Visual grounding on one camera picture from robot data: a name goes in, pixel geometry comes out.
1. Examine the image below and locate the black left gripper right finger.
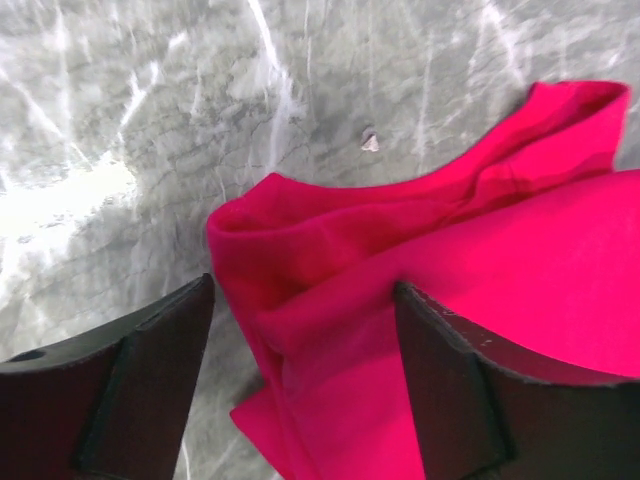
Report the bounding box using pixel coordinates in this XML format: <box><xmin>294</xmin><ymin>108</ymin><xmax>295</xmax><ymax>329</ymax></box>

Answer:
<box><xmin>394</xmin><ymin>283</ymin><xmax>639</xmax><ymax>479</ymax></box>

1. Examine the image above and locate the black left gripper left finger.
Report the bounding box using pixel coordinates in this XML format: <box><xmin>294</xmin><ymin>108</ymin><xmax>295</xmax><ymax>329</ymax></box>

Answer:
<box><xmin>1</xmin><ymin>274</ymin><xmax>215</xmax><ymax>479</ymax></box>

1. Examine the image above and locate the pink t shirt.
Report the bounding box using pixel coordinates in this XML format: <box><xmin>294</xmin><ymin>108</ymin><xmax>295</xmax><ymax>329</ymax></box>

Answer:
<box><xmin>206</xmin><ymin>81</ymin><xmax>639</xmax><ymax>479</ymax></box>

